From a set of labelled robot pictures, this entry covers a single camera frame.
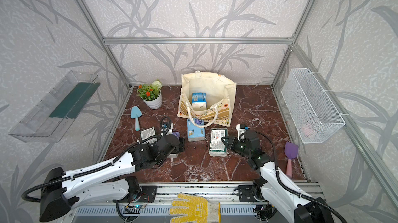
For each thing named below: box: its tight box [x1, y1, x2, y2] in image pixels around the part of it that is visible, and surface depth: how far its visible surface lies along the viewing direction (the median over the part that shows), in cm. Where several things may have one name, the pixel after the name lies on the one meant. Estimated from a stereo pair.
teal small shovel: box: [130, 105, 143, 132], surface depth 106 cm
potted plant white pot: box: [136, 78, 163, 110], surface depth 100 cm
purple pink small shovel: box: [283, 141, 300, 179], surface depth 88 cm
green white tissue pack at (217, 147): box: [208, 127, 229, 157], surface depth 81 cm
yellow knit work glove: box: [168, 192, 221, 223], surface depth 71 cm
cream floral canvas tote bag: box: [177, 70, 237, 129], surface depth 91 cm
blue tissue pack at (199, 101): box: [191, 92, 208, 111], surface depth 93 cm
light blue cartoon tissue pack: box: [187, 118, 206, 142], surface depth 91 cm
